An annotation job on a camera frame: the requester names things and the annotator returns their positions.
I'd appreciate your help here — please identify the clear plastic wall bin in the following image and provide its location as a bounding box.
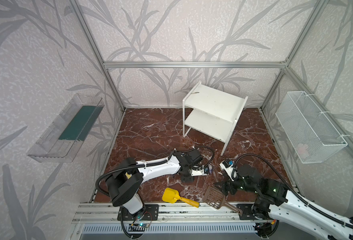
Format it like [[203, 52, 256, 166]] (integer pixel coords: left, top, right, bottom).
[[27, 94, 105, 163]]

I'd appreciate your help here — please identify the white two-tier shelf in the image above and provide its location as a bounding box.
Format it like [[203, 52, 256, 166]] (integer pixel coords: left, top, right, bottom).
[[182, 81, 248, 156]]

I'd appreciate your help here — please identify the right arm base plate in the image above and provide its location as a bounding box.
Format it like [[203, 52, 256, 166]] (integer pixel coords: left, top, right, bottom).
[[236, 204, 257, 220]]

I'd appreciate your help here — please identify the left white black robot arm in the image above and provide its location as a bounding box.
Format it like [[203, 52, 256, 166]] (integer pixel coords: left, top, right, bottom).
[[95, 149, 210, 219]]

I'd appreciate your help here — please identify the white wire mesh basket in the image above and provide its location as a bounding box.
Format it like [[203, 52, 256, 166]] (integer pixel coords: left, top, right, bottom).
[[275, 91, 348, 164]]

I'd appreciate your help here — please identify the brown slotted toy spatula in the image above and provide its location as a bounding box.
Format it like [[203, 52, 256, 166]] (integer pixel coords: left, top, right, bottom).
[[202, 186, 243, 216]]

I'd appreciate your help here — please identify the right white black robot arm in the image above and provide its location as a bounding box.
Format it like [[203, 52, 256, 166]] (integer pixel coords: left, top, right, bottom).
[[215, 161, 353, 240]]

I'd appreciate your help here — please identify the yellow toy shovel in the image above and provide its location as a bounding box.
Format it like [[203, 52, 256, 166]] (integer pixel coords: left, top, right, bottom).
[[162, 188, 199, 208]]

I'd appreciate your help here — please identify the pink item in basket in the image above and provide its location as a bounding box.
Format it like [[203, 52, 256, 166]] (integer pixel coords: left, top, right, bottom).
[[295, 144, 309, 160]]

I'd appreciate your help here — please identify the small circuit board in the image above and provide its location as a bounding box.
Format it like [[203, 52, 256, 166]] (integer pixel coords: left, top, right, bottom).
[[130, 223, 151, 232]]

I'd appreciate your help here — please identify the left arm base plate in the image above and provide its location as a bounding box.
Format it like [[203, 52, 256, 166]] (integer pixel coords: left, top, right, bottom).
[[118, 204, 159, 221]]

